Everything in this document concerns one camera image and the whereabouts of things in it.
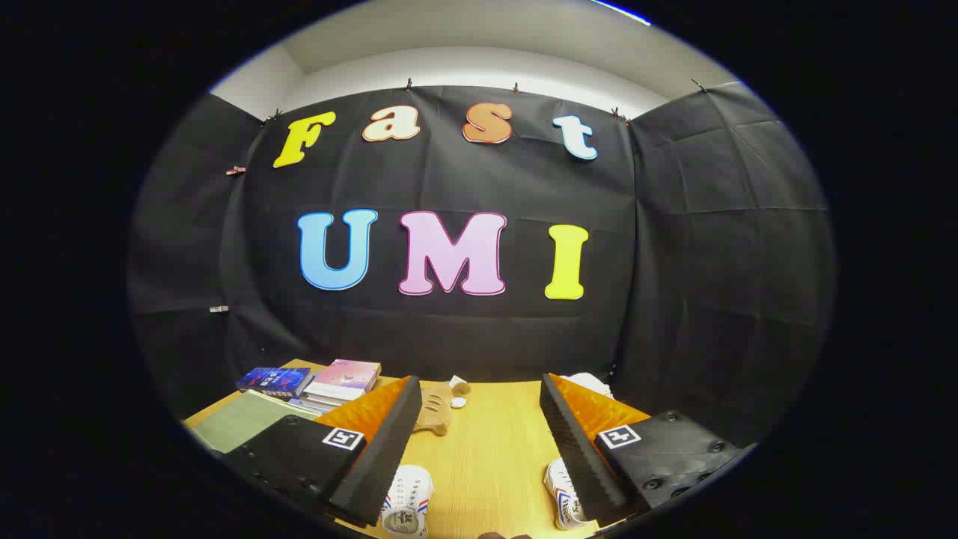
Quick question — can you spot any pale blue book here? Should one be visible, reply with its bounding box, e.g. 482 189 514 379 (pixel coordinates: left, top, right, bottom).
288 395 353 415

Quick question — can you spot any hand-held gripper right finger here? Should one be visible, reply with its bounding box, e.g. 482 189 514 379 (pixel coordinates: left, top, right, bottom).
539 372 743 527

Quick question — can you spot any white plush toy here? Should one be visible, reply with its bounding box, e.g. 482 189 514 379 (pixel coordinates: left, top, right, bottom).
565 373 614 399

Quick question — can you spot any white canvas shoe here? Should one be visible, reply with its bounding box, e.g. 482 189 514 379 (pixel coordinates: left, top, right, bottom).
543 457 592 531
380 464 435 538

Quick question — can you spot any dark blue book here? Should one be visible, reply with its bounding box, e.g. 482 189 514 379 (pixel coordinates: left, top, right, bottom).
236 366 312 398

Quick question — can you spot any pink cover book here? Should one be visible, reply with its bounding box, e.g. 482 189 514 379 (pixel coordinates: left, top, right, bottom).
303 359 382 403

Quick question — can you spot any black backdrop cloth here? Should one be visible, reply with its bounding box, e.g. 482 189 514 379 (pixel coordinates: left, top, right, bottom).
129 81 835 450

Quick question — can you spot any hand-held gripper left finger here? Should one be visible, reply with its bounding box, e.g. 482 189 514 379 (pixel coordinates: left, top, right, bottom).
221 374 424 529

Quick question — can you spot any brown plush toy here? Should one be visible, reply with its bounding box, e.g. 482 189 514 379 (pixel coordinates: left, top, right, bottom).
412 377 472 436

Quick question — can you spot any green fabric storage box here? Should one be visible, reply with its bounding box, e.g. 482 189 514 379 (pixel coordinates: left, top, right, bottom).
183 389 323 454

